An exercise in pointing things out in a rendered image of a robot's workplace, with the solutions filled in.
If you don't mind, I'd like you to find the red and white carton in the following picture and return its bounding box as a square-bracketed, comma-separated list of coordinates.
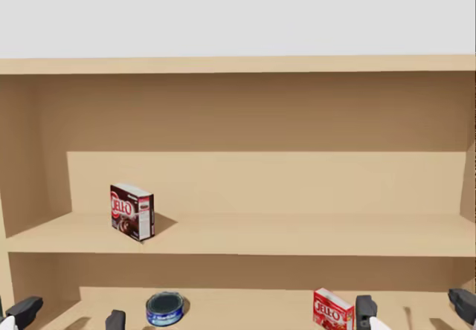
[312, 288, 356, 330]

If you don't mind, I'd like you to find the brown and white carton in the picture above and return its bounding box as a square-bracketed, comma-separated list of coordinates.
[109, 183, 155, 242]

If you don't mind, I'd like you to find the blue flat can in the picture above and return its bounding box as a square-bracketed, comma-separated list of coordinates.
[145, 291, 186, 328]

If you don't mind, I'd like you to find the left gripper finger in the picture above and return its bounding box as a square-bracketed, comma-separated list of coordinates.
[0, 296, 44, 330]
[105, 309, 126, 330]

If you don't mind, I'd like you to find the pale wooden shelf unit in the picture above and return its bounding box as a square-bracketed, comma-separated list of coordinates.
[0, 54, 476, 330]

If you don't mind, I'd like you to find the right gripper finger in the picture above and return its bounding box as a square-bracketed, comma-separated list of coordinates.
[356, 294, 393, 330]
[448, 288, 476, 327]

